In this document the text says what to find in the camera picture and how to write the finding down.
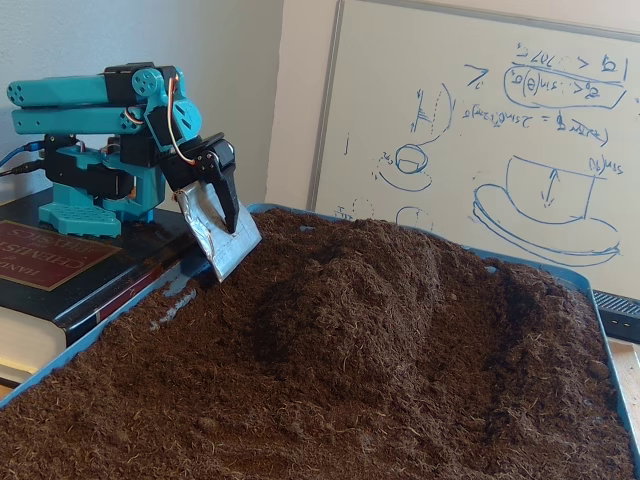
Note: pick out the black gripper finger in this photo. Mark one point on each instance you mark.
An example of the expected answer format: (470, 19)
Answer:
(222, 195)

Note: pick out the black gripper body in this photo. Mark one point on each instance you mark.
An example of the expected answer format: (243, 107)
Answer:
(216, 163)

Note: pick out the brown soil pile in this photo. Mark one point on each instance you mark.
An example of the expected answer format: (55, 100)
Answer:
(325, 375)

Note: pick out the teal 3D-printed robot arm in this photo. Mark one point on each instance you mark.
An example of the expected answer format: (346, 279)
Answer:
(75, 107)

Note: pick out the black controller box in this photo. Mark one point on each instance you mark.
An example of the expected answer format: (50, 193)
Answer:
(60, 139)

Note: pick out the black chemistry physics handbook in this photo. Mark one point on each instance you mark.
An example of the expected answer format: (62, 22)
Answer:
(75, 295)

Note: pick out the blue plastic tray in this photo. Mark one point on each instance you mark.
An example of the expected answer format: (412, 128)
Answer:
(55, 362)

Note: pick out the whiteboard with blue drawings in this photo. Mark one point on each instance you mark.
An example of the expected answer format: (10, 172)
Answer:
(500, 150)

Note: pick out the black vented electronic box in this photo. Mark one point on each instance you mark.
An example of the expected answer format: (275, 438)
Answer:
(617, 315)

